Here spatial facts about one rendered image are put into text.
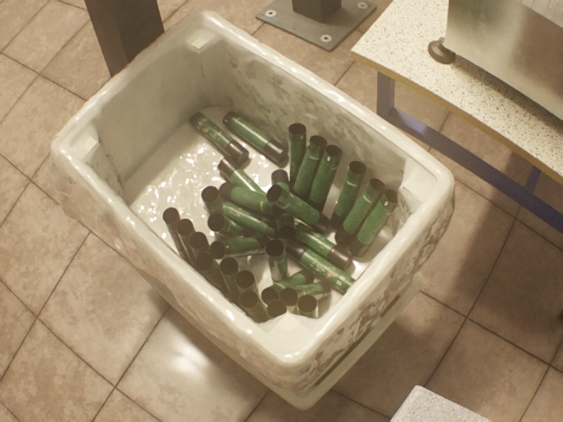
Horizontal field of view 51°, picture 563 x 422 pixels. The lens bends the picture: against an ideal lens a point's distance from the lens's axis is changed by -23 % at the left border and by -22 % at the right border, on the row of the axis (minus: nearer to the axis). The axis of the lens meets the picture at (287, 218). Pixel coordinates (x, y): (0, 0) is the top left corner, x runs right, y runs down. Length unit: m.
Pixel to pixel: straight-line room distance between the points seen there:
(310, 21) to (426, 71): 1.09
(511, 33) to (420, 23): 0.28
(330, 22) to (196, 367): 1.14
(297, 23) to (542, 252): 1.07
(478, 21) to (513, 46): 0.07
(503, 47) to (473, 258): 0.89
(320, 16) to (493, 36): 1.19
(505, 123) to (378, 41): 0.27
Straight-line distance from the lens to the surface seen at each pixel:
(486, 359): 1.76
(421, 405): 0.94
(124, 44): 1.44
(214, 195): 1.26
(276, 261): 1.18
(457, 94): 1.15
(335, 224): 1.32
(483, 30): 1.07
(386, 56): 1.18
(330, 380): 1.46
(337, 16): 2.24
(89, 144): 1.26
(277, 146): 1.38
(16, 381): 1.92
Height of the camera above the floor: 1.67
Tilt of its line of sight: 64 degrees down
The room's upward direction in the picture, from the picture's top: 8 degrees counter-clockwise
